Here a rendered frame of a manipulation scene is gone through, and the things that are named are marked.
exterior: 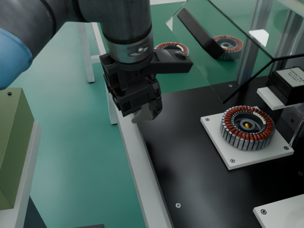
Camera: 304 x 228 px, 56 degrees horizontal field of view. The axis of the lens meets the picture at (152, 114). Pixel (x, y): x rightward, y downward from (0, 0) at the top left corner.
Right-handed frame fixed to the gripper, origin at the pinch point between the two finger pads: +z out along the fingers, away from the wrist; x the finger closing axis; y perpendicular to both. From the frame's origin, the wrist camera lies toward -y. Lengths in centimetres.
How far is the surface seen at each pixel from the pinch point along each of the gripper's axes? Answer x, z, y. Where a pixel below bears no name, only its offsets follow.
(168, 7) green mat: -60, 23, -39
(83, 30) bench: -120, 62, -10
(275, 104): 13.9, -5.0, -20.5
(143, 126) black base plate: -1.1, 4.8, 2.2
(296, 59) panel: 0.0, 7.7, -44.9
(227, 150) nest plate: 14.6, 3.2, -9.9
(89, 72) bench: -115, 93, -4
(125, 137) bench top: -1.5, 6.3, 6.9
